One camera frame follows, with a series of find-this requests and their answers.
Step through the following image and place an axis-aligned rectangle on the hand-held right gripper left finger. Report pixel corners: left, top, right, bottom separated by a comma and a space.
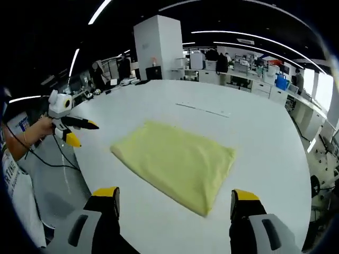
46, 186, 121, 254

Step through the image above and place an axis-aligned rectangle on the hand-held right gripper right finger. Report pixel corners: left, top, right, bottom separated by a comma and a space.
229, 189, 303, 254

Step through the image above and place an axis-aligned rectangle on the yellow garment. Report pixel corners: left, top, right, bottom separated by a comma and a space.
109, 120, 237, 218

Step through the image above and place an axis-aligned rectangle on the person's left hand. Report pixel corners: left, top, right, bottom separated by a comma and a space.
30, 116, 55, 145

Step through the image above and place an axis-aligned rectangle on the black desktop monitor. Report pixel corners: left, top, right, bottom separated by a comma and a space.
145, 66, 163, 81

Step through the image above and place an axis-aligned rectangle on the blue plastic bin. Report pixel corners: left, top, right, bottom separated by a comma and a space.
274, 74, 288, 88

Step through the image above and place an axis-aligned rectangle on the black cable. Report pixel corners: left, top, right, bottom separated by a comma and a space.
6, 123, 81, 170

